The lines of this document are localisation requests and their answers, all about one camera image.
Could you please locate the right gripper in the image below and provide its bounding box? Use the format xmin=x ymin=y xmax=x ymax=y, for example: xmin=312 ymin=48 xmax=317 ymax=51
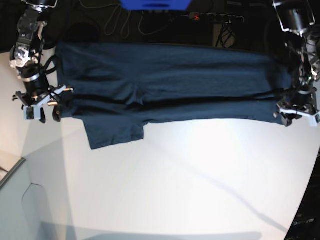
xmin=12 ymin=85 xmax=74 ymax=124

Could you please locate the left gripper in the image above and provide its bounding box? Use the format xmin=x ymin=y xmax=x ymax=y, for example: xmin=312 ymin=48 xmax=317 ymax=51
xmin=273 ymin=92 xmax=320 ymax=127

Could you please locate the dark blue t-shirt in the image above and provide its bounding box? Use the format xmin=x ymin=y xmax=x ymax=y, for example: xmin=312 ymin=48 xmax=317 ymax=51
xmin=55 ymin=42 xmax=292 ymax=150

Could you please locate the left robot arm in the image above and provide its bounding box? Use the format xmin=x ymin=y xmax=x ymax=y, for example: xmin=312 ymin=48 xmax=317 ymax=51
xmin=272 ymin=0 xmax=320 ymax=127

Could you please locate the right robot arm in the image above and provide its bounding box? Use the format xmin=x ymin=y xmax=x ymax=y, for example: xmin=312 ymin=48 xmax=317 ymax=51
xmin=9 ymin=0 xmax=73 ymax=124

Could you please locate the white storage bin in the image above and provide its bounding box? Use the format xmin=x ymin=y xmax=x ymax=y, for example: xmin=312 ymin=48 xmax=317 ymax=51
xmin=0 ymin=149 xmax=76 ymax=240

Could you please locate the black power strip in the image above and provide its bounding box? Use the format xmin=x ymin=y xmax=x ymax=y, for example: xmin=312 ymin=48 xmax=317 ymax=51
xmin=187 ymin=12 xmax=246 ymax=24

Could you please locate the blue box overhead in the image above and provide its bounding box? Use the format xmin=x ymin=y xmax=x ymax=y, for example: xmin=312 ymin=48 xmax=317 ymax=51
xmin=120 ymin=0 xmax=192 ymax=11

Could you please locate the white cable on floor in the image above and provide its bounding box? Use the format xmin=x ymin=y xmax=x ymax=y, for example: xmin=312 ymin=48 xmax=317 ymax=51
xmin=79 ymin=0 xmax=176 ymax=36

